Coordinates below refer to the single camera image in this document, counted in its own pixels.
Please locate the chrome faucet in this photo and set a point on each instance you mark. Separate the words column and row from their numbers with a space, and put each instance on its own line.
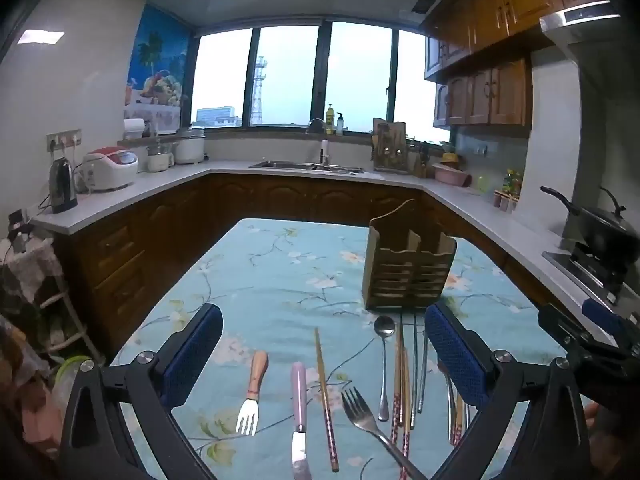
column 324, row 152

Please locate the large kitchen window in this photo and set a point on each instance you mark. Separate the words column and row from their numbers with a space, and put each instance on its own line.
column 290, row 75

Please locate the rectangular ceiling light panel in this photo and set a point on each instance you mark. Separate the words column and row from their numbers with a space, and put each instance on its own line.
column 41, row 37

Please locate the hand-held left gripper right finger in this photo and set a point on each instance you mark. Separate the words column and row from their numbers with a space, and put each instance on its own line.
column 455, row 355

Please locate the green rim plastic container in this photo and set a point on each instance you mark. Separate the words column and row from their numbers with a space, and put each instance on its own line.
column 75, row 367

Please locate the person's right hand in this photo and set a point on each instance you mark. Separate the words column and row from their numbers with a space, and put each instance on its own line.
column 591, row 416

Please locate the yellow detergent bottle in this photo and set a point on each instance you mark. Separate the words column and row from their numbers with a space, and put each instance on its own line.
column 330, row 120

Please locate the gas stove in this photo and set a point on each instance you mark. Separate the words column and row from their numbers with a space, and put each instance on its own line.
column 595, row 270

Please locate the large steel fork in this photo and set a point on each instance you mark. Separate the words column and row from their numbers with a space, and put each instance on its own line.
column 360, row 410

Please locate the wooden utensil holder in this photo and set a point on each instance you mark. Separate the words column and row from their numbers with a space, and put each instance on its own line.
column 407, row 270

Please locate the black wok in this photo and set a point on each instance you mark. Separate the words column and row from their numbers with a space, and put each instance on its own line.
column 607, row 225

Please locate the lattice tower outside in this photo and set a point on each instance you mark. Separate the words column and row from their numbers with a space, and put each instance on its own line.
column 259, row 90

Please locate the cloth covered rack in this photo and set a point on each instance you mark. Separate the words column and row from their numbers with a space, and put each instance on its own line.
column 30, row 280

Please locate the wooden upper cabinets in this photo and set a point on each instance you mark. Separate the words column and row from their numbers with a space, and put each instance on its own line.
column 500, row 10

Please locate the paper towel roll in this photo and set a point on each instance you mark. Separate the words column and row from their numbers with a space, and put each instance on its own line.
column 133, row 129

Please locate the red patterned wooden chopstick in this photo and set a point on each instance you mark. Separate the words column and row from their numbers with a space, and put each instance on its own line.
column 399, row 360
column 457, row 425
column 325, row 395
column 406, row 410

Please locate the black electric kettle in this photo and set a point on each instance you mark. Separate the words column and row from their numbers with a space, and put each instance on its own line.
column 62, row 185

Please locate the white kitchen counter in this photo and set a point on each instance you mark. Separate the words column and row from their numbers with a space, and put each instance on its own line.
column 150, row 185

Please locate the steel range hood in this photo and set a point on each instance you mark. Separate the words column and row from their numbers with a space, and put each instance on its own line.
column 585, row 20

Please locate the white pump soap bottle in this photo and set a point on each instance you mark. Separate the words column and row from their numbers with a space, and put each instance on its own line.
column 340, row 125

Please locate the wooden lower cabinets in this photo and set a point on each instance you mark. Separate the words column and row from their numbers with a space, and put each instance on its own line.
column 165, row 230

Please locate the tropical fruit wall poster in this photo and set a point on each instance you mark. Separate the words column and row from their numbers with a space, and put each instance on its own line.
column 160, row 60

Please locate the wall power socket strip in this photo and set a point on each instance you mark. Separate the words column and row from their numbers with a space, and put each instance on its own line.
column 62, row 140

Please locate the green plastic cup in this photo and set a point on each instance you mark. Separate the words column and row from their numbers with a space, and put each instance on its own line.
column 482, row 184

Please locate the small white electric pot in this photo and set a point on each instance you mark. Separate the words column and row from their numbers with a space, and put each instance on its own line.
column 159, row 160

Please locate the pink plastic basin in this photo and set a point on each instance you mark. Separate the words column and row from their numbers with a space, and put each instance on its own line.
column 452, row 175

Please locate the steel kitchen sink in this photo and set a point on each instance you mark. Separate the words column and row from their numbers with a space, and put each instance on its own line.
column 290, row 165

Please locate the ceiling vent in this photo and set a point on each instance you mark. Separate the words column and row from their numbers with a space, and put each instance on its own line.
column 425, row 5

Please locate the steel chopstick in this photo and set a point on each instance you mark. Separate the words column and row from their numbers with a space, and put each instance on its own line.
column 450, row 400
column 466, row 420
column 415, row 360
column 424, row 370

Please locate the yellow bowl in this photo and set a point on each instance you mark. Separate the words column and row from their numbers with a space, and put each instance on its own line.
column 450, row 158

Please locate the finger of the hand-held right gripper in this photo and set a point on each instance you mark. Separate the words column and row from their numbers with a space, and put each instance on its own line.
column 605, row 317
column 565, row 327

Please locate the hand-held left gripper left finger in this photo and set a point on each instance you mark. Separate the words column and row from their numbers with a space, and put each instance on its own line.
column 200, row 350

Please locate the wooden cabinets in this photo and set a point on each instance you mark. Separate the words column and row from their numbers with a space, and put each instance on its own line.
column 165, row 230
column 500, row 10

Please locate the floral light blue tablecloth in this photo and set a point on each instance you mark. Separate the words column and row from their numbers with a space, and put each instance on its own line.
column 280, row 280

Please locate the steel spoon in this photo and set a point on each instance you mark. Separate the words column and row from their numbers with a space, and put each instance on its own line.
column 384, row 327

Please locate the white and red rice cooker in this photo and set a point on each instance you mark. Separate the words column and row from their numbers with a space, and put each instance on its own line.
column 110, row 170

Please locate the pink spice jar set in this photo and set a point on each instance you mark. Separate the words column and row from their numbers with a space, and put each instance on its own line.
column 505, row 202

